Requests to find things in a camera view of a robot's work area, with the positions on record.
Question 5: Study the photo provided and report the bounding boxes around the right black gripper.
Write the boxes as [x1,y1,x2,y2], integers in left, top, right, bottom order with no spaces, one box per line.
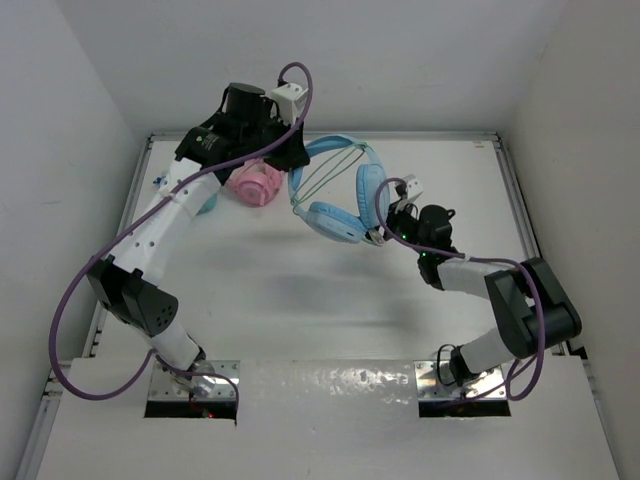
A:
[356,197,429,257]

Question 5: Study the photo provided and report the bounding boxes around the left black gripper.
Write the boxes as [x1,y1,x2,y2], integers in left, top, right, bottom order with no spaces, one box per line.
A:
[238,109,308,172]

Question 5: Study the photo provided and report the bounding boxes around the pink headphones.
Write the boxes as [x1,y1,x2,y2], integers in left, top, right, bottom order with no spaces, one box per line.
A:
[226,158,285,207]

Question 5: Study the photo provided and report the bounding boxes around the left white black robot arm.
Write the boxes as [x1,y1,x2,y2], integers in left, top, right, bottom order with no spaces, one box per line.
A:
[88,81,309,371]

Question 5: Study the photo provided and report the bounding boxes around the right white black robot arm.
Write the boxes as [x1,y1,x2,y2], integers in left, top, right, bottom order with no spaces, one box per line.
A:
[384,201,582,387]

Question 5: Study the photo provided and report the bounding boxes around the teal headphones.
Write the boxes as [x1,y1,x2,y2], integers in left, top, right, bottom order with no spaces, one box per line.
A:
[152,172,219,216]

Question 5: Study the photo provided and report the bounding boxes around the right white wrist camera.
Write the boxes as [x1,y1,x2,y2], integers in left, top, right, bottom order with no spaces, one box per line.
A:
[395,174,424,203]

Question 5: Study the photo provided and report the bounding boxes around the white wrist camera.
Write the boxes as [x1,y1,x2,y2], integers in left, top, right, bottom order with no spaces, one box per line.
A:
[395,174,424,203]
[269,83,309,126]

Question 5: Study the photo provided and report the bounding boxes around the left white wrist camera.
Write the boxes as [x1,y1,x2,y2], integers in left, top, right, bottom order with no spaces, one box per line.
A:
[269,83,309,126]

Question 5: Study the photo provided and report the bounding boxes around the aluminium frame rail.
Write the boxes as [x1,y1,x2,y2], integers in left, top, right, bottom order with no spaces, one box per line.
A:
[81,136,153,358]
[148,130,500,142]
[492,137,569,356]

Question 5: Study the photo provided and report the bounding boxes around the right aluminium frame rail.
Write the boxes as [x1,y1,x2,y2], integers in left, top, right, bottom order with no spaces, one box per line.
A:
[492,137,569,356]

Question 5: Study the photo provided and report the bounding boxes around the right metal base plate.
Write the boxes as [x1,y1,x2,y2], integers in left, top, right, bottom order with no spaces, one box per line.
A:
[414,360,510,401]

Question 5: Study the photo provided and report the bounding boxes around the metal base plate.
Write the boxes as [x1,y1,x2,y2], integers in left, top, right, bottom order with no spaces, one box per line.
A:
[414,360,510,401]
[147,360,240,402]

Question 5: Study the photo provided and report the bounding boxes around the left aluminium frame rail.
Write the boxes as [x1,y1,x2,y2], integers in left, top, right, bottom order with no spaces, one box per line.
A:
[81,136,153,358]

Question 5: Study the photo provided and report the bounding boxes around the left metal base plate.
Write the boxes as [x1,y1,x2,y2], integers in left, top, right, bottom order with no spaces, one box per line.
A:
[147,360,240,402]

